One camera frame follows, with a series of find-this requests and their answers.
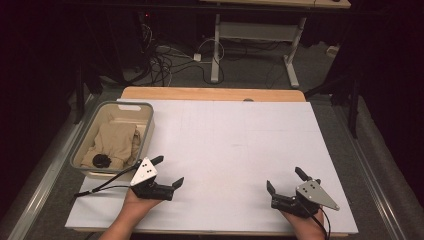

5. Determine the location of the tangle of black cables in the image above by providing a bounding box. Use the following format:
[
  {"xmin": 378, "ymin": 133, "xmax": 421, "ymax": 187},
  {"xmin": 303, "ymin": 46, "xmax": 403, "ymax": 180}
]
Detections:
[{"xmin": 131, "ymin": 23, "xmax": 228, "ymax": 87}]

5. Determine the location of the metal floor rail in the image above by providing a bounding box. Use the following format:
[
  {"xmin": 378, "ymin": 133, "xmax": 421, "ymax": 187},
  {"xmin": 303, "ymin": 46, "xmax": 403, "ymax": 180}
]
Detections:
[
  {"xmin": 6, "ymin": 94, "xmax": 98, "ymax": 240},
  {"xmin": 333, "ymin": 105, "xmax": 408, "ymax": 240}
]

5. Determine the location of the white-framed desk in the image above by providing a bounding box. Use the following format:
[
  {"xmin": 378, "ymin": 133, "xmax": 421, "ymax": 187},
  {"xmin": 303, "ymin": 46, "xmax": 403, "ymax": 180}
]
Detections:
[{"xmin": 199, "ymin": 0, "xmax": 352, "ymax": 89}]

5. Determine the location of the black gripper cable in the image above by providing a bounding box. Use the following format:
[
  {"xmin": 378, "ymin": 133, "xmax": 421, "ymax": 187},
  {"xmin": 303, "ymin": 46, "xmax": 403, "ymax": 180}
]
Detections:
[
  {"xmin": 73, "ymin": 162, "xmax": 143, "ymax": 198},
  {"xmin": 299, "ymin": 199, "xmax": 332, "ymax": 240}
]

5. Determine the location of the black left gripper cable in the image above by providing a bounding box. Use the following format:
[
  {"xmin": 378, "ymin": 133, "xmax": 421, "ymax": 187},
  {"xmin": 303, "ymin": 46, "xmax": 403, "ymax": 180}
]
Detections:
[{"xmin": 73, "ymin": 162, "xmax": 143, "ymax": 198}]

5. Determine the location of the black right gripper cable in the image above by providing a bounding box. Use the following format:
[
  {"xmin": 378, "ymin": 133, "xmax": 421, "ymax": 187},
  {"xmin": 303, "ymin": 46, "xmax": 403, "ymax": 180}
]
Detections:
[{"xmin": 299, "ymin": 199, "xmax": 332, "ymax": 240}]

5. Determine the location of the black stand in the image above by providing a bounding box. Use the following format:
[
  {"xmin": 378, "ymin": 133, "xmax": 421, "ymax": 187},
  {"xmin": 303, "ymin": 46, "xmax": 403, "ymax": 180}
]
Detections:
[{"xmin": 304, "ymin": 74, "xmax": 362, "ymax": 140}]

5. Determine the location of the person's right hand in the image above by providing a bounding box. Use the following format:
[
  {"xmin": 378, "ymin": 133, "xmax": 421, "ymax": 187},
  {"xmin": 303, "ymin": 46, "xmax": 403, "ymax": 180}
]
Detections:
[{"xmin": 281, "ymin": 208, "xmax": 328, "ymax": 240}]

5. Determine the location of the beige basket with grey rim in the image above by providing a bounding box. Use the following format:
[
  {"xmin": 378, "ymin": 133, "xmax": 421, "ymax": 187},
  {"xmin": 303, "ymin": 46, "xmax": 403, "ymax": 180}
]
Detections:
[{"xmin": 69, "ymin": 100, "xmax": 156, "ymax": 178}]

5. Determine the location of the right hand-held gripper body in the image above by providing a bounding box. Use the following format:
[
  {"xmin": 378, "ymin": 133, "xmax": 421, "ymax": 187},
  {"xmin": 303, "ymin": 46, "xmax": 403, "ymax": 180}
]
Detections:
[{"xmin": 270, "ymin": 179, "xmax": 341, "ymax": 220}]

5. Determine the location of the person's left hand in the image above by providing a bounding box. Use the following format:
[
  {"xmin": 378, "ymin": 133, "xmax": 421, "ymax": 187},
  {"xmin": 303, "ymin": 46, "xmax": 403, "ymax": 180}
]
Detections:
[{"xmin": 122, "ymin": 186, "xmax": 164, "ymax": 218}]

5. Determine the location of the small black bundle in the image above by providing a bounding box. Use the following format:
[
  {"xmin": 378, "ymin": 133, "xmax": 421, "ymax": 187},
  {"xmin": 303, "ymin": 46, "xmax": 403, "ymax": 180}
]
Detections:
[{"xmin": 92, "ymin": 153, "xmax": 112, "ymax": 169}]

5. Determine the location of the beige cloth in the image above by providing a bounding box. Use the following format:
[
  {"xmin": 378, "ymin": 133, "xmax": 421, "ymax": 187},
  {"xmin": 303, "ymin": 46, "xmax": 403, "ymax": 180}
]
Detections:
[{"xmin": 80, "ymin": 121, "xmax": 143, "ymax": 170}]

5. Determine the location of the white board sheet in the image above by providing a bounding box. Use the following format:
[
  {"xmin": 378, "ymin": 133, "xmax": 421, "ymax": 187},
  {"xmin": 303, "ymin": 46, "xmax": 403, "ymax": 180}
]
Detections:
[{"xmin": 64, "ymin": 98, "xmax": 359, "ymax": 235}]

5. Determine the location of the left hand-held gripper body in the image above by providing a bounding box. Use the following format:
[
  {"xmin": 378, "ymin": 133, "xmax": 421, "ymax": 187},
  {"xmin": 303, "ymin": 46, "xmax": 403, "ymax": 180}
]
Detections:
[{"xmin": 129, "ymin": 156, "xmax": 176, "ymax": 202}]

